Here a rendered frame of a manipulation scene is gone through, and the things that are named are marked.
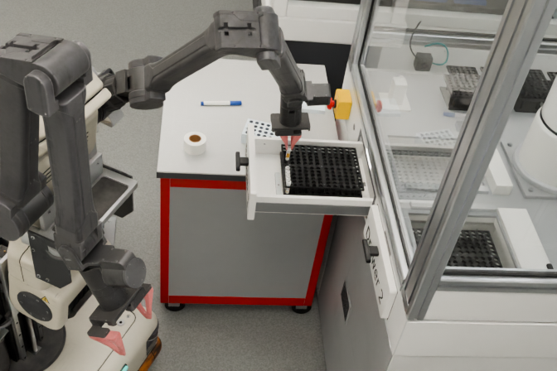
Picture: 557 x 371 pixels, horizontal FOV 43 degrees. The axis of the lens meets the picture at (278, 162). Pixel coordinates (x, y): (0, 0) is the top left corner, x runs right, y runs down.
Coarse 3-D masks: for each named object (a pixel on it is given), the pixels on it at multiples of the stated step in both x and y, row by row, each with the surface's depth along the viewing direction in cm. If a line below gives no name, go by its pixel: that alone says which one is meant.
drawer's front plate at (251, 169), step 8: (248, 128) 204; (248, 136) 202; (248, 144) 201; (248, 152) 199; (248, 168) 197; (248, 176) 195; (256, 176) 189; (248, 184) 194; (256, 184) 187; (248, 192) 193; (256, 192) 185; (248, 200) 192; (248, 208) 190; (248, 216) 191
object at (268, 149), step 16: (256, 144) 208; (272, 144) 208; (288, 144) 208; (304, 144) 209; (320, 144) 209; (336, 144) 209; (352, 144) 210; (256, 160) 208; (272, 160) 209; (272, 176) 203; (368, 176) 204; (272, 192) 198; (368, 192) 203; (256, 208) 191; (272, 208) 191; (288, 208) 192; (304, 208) 192; (320, 208) 192; (336, 208) 193; (352, 208) 193; (368, 208) 193
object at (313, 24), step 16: (256, 0) 400; (272, 0) 265; (288, 16) 257; (304, 16) 258; (320, 16) 258; (336, 16) 258; (352, 16) 259; (288, 32) 262; (304, 32) 262; (320, 32) 263; (336, 32) 263; (352, 32) 264; (288, 48) 269; (304, 48) 269; (320, 48) 270; (336, 48) 270; (320, 64) 275; (336, 64) 275; (336, 80) 281
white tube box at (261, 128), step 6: (252, 120) 228; (258, 120) 228; (246, 126) 225; (258, 126) 226; (264, 126) 226; (270, 126) 226; (246, 132) 224; (258, 132) 223; (264, 132) 225; (270, 132) 224
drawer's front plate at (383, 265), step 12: (372, 216) 184; (372, 228) 184; (372, 240) 183; (384, 240) 177; (384, 252) 174; (372, 264) 182; (384, 264) 171; (372, 276) 182; (384, 276) 171; (384, 288) 170; (384, 300) 170; (384, 312) 170
